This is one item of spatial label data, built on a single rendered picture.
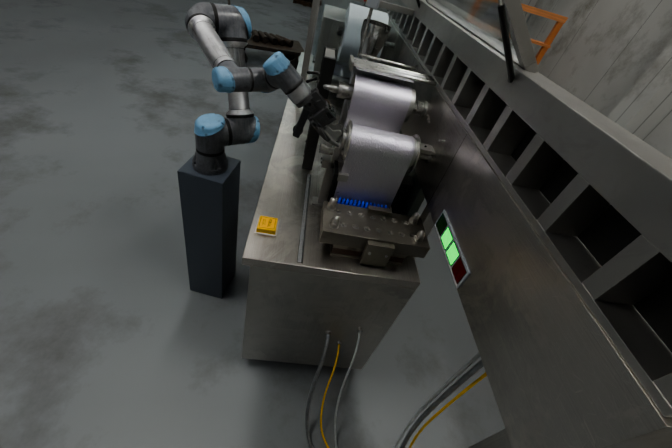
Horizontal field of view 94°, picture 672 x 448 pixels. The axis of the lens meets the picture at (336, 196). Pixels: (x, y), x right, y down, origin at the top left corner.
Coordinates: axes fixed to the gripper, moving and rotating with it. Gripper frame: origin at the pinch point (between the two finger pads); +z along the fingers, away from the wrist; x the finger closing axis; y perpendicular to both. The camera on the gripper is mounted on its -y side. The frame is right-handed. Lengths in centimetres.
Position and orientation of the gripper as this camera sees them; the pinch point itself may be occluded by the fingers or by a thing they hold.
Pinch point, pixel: (334, 143)
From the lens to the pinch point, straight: 115.2
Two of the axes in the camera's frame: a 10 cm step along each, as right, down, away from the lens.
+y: 8.0, -4.6, -3.8
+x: 0.0, -6.4, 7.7
